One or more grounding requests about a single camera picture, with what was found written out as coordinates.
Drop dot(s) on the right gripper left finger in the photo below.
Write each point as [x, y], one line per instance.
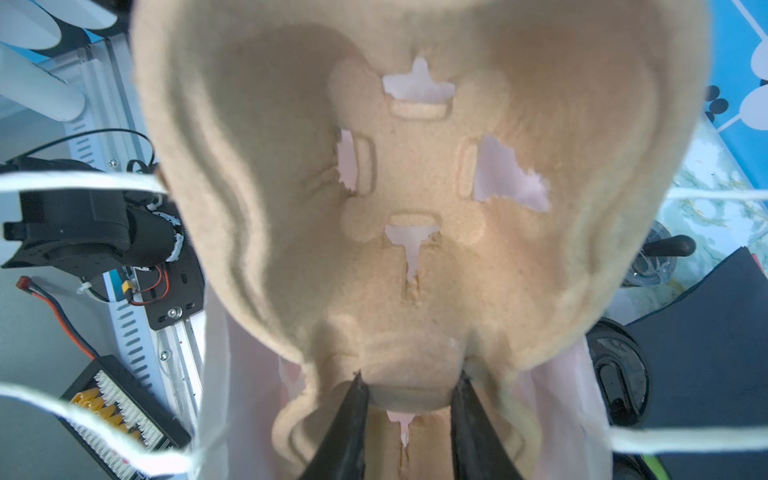
[341, 454]

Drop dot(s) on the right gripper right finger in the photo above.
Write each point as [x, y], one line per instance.
[477, 451]

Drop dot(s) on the red white paper gift bag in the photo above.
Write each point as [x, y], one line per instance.
[241, 394]

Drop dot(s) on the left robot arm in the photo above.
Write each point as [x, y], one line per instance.
[70, 216]

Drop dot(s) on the stack of coloured napkins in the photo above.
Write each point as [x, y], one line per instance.
[707, 351]

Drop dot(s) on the glass sugar shaker black lid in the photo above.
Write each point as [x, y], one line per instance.
[656, 260]

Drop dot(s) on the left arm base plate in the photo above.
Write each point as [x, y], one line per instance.
[182, 295]

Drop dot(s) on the black breadboard with wires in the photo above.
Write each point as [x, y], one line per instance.
[111, 392]

